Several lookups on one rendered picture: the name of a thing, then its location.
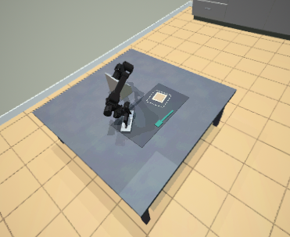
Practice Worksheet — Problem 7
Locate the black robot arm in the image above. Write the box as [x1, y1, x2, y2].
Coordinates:
[103, 61, 134, 119]

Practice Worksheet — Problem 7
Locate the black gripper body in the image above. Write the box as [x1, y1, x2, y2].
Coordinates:
[113, 101, 130, 111]

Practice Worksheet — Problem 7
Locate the beige square tile with black centre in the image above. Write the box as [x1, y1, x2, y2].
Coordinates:
[152, 92, 167, 103]

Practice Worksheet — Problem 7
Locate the teal flat trowel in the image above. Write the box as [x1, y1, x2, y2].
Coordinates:
[155, 110, 173, 127]

